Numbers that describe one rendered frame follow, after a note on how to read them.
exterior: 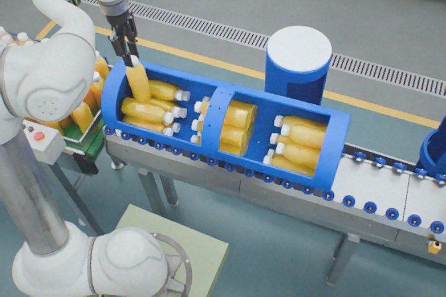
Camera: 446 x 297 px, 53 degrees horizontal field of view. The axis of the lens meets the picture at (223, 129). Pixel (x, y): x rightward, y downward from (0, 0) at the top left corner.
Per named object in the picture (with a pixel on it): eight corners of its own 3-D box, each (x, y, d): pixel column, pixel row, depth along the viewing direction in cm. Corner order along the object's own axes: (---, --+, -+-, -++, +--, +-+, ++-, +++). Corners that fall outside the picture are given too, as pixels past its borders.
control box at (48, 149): (53, 165, 169) (42, 150, 161) (9, 151, 174) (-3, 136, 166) (67, 144, 175) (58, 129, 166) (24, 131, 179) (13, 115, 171)
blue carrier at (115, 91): (326, 203, 162) (336, 172, 138) (114, 140, 183) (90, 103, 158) (344, 137, 175) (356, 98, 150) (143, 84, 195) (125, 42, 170)
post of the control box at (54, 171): (106, 247, 254) (40, 153, 173) (99, 244, 255) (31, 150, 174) (109, 240, 256) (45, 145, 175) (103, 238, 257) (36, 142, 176)
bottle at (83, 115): (101, 126, 191) (89, 100, 177) (91, 138, 188) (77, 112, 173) (89, 120, 194) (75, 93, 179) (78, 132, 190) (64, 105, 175)
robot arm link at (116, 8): (131, -15, 133) (135, 2, 138) (104, -20, 135) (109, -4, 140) (117, 5, 128) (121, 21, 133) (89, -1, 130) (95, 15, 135)
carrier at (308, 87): (251, 160, 266) (293, 184, 255) (253, 56, 194) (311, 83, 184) (277, 128, 279) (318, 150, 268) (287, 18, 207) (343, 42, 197)
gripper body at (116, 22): (119, 19, 133) (127, 42, 141) (132, 1, 137) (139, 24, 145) (97, 14, 135) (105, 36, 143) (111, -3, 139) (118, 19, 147)
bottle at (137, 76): (146, 105, 168) (135, 71, 153) (130, 99, 170) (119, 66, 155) (155, 91, 171) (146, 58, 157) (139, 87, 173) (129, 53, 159)
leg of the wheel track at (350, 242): (335, 288, 236) (360, 244, 184) (324, 284, 237) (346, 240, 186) (338, 278, 239) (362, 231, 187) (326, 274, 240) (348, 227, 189)
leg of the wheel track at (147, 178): (166, 229, 259) (147, 176, 208) (157, 227, 260) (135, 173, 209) (170, 221, 262) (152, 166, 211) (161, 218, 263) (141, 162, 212)
